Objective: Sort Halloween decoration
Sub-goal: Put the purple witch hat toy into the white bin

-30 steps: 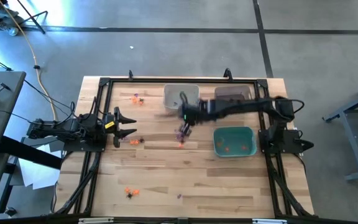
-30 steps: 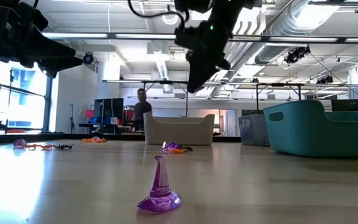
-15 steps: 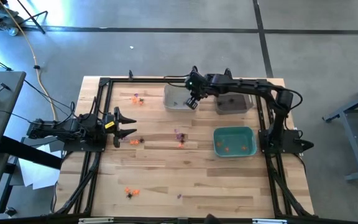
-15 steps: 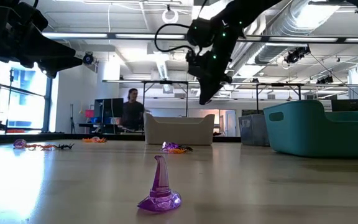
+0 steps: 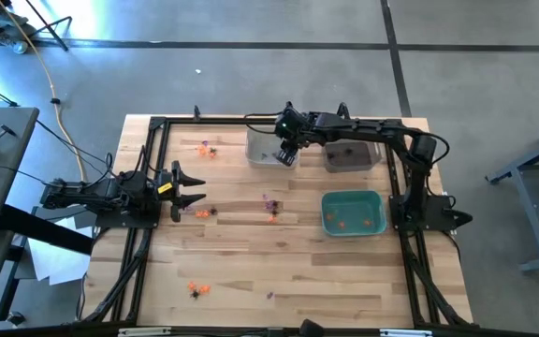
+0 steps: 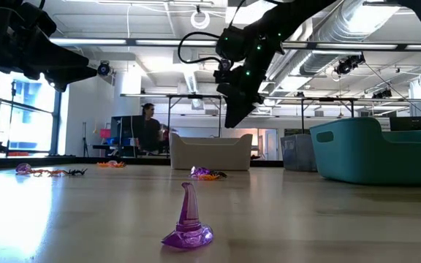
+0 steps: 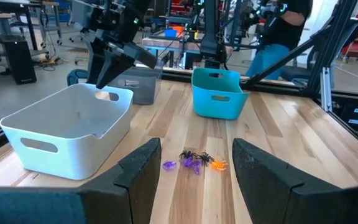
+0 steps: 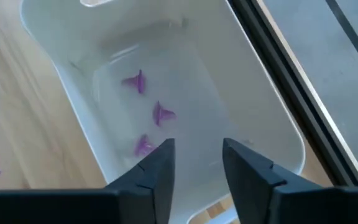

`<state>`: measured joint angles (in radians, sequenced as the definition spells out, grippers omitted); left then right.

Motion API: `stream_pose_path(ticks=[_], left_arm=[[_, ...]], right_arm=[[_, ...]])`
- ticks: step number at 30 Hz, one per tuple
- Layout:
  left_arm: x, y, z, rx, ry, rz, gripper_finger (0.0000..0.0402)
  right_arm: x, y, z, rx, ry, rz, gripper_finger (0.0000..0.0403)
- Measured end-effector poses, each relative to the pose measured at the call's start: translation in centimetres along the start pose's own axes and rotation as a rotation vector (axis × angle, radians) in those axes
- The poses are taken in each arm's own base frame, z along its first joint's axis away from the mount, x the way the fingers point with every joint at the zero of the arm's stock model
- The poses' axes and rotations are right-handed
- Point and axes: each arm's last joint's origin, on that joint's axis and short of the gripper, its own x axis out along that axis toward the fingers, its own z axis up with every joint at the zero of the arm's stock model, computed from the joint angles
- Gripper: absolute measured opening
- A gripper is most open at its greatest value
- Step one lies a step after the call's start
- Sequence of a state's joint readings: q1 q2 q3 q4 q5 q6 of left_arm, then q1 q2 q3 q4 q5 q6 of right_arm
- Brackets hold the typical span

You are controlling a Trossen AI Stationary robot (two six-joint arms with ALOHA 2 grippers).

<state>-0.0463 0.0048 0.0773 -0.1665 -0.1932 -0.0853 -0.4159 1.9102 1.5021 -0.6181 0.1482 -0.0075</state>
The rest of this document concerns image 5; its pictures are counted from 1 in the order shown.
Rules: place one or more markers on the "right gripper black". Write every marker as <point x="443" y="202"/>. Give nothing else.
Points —
<point x="293" y="131"/>

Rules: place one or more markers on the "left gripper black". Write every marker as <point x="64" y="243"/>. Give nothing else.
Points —
<point x="176" y="187"/>

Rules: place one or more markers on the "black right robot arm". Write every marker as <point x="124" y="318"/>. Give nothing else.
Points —
<point x="368" y="131"/>

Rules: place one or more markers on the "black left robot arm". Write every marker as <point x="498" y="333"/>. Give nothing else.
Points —
<point x="110" y="192"/>

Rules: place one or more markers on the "white plastic bin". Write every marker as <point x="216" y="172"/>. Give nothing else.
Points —
<point x="260" y="147"/>

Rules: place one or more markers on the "grey translucent plastic bin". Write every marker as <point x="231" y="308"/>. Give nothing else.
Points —
<point x="353" y="161"/>

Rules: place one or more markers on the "black table clamp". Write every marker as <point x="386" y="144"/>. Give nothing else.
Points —
<point x="343" y="110"/>
<point x="197" y="112"/>

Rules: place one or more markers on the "teal plastic bin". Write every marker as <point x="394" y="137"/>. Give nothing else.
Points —
<point x="353" y="206"/>

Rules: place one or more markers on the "white paper sheets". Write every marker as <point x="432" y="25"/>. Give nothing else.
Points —
<point x="59" y="262"/>

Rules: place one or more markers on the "black diagonal beam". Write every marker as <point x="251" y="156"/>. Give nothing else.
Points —
<point x="45" y="229"/>

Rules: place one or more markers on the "grey desk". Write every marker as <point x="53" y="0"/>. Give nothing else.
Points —
<point x="3" y="178"/>

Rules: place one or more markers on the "black caster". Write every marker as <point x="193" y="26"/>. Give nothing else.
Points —
<point x="17" y="318"/>

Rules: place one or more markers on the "black metal stand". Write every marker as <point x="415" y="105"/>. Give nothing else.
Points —
<point x="48" y="25"/>

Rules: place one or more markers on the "black aluminium frame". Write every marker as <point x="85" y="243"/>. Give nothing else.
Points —
<point x="213" y="121"/>

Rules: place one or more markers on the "silver metal bracket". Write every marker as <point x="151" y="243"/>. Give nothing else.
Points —
<point x="143" y="332"/>
<point x="405" y="332"/>

